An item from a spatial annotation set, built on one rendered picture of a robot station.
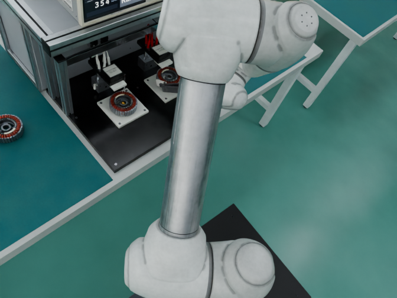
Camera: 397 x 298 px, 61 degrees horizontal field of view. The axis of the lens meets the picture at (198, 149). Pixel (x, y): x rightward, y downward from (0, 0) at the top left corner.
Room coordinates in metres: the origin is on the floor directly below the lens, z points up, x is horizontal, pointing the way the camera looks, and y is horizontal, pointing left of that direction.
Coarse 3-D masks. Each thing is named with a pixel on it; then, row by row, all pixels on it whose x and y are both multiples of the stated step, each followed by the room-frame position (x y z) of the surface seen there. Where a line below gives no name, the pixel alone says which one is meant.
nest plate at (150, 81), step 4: (152, 76) 1.06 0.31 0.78; (164, 76) 1.09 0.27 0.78; (144, 80) 1.02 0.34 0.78; (148, 80) 1.03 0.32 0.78; (152, 80) 1.04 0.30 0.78; (148, 84) 1.01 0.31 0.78; (152, 84) 1.02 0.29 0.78; (156, 84) 1.03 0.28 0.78; (152, 88) 1.00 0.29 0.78; (156, 88) 1.00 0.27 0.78; (160, 88) 1.01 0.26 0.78; (156, 92) 0.98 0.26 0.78; (160, 92) 0.99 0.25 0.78; (164, 92) 1.00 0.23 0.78; (168, 92) 1.01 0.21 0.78; (160, 96) 0.97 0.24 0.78; (164, 96) 0.98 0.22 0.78; (168, 96) 0.99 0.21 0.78; (172, 96) 0.99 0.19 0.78; (176, 96) 1.01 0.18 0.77; (164, 100) 0.96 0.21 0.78; (168, 100) 0.97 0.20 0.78
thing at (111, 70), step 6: (102, 54) 0.96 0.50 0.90; (96, 66) 0.89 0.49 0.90; (102, 66) 0.90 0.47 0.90; (108, 66) 0.89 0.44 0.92; (114, 66) 0.90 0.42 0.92; (96, 72) 0.89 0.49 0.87; (102, 72) 0.86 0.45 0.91; (108, 72) 0.86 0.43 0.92; (114, 72) 0.88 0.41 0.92; (120, 72) 0.89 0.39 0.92; (96, 78) 0.89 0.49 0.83; (102, 78) 0.86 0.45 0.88; (108, 78) 0.84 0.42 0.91; (114, 78) 0.85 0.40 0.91; (120, 78) 0.88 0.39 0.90; (108, 84) 0.84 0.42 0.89; (114, 84) 0.85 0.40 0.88; (120, 84) 0.87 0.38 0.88; (126, 84) 0.88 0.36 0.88; (114, 90) 0.83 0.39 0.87
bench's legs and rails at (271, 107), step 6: (300, 72) 1.77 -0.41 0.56; (288, 78) 1.75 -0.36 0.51; (294, 78) 1.73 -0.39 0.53; (282, 84) 1.75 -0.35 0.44; (288, 84) 1.74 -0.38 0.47; (282, 90) 1.74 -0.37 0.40; (288, 90) 1.77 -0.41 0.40; (276, 96) 1.75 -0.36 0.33; (282, 96) 1.73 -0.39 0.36; (258, 102) 1.80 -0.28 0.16; (264, 102) 1.78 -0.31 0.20; (276, 102) 1.74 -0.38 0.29; (270, 108) 1.75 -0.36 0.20; (276, 108) 1.76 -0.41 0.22; (264, 114) 1.75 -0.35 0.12; (270, 114) 1.73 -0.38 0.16; (264, 120) 1.74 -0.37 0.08; (264, 126) 1.73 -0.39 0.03
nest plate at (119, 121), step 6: (126, 90) 0.93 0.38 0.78; (102, 102) 0.82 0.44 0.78; (108, 102) 0.83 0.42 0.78; (138, 102) 0.89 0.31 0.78; (102, 108) 0.80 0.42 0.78; (108, 108) 0.81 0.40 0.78; (138, 108) 0.86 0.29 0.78; (144, 108) 0.88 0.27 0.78; (108, 114) 0.78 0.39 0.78; (114, 114) 0.79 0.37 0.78; (132, 114) 0.82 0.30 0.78; (138, 114) 0.84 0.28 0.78; (144, 114) 0.85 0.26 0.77; (114, 120) 0.76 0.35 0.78; (120, 120) 0.77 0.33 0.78; (126, 120) 0.79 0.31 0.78; (132, 120) 0.80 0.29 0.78; (120, 126) 0.75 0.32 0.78
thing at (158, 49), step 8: (144, 40) 1.13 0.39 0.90; (144, 48) 1.09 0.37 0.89; (152, 48) 1.08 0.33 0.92; (160, 48) 1.10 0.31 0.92; (144, 56) 1.10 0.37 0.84; (152, 56) 1.06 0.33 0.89; (160, 56) 1.05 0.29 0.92; (168, 56) 1.10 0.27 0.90; (160, 64) 1.05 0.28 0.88; (168, 64) 1.07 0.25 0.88
